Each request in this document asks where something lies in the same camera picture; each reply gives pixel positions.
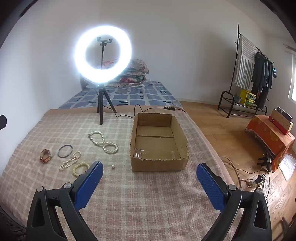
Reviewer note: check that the white floor mat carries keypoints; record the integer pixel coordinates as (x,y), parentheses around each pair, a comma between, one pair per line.
(289,165)

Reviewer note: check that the orange cloth covered table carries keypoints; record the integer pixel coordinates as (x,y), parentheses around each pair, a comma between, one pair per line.
(266,132)

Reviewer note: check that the cardboard box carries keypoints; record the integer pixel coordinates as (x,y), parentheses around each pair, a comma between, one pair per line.
(157,164)

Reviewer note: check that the red flat box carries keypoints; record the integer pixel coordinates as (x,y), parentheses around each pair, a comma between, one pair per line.
(278,126)

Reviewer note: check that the yellow plastic crate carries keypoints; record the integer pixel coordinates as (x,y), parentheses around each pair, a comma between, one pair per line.
(248,98)

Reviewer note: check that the black phone holder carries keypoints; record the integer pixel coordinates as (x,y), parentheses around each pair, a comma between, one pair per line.
(104,41)

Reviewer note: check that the tan gift box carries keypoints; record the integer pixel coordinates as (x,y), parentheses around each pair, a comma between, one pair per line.
(281,120)

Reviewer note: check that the window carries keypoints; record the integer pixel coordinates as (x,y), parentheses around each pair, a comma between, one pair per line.
(294,76)

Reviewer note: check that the pink floral folded quilt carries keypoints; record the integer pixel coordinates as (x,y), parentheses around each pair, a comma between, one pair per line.
(138,64)

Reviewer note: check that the dark thin bangle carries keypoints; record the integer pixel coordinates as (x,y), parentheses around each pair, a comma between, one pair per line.
(65,145)

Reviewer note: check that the dark blue hanging garment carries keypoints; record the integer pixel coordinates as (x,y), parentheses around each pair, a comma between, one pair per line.
(270,74)

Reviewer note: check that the black metal clothes rack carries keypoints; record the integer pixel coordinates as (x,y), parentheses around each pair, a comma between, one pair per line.
(237,41)

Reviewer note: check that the grey striped towel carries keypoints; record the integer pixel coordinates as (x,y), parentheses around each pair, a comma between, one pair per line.
(245,62)

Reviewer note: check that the beige plaid blanket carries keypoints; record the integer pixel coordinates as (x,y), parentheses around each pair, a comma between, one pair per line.
(150,197)

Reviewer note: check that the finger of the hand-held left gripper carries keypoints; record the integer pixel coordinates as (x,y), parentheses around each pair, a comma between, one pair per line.
(2,122)

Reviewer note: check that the rose gold wristwatch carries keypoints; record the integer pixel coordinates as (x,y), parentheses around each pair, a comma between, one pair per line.
(47,153)

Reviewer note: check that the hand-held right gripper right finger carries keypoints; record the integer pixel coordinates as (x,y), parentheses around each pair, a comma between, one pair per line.
(209,185)

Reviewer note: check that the red floral folded quilt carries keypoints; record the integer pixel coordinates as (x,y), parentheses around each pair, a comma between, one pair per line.
(129,80)

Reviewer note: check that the small black stand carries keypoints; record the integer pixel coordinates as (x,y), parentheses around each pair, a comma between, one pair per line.
(267,161)

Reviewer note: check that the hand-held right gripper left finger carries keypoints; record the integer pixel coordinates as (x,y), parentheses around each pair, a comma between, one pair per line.
(89,185)

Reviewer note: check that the black tripod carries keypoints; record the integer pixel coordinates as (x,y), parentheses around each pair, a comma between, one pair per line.
(101,109)

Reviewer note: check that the white power strip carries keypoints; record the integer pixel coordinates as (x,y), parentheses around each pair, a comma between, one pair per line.
(255,181)

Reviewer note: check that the dark grey hanging jacket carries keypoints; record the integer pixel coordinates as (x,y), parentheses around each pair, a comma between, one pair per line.
(260,69)

